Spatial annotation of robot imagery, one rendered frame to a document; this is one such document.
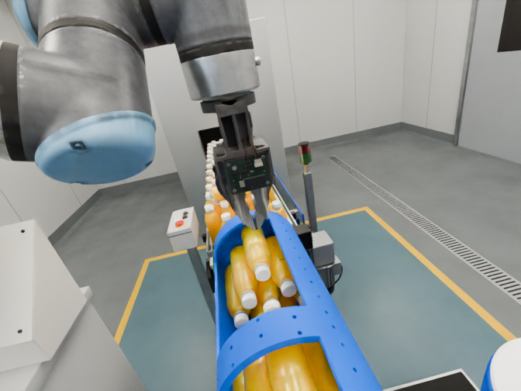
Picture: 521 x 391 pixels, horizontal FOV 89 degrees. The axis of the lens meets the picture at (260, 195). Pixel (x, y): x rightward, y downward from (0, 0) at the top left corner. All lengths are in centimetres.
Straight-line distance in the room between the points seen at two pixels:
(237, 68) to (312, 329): 41
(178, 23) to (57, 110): 15
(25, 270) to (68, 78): 67
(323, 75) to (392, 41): 133
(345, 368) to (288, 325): 10
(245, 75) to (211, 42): 5
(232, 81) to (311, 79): 494
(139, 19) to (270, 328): 47
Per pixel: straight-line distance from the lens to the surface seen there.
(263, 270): 69
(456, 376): 180
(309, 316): 53
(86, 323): 108
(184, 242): 118
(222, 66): 32
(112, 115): 24
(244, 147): 32
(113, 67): 28
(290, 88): 515
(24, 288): 88
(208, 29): 32
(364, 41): 562
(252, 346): 51
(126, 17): 34
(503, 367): 77
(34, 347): 88
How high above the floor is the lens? 163
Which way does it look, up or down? 25 degrees down
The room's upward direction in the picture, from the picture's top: 12 degrees counter-clockwise
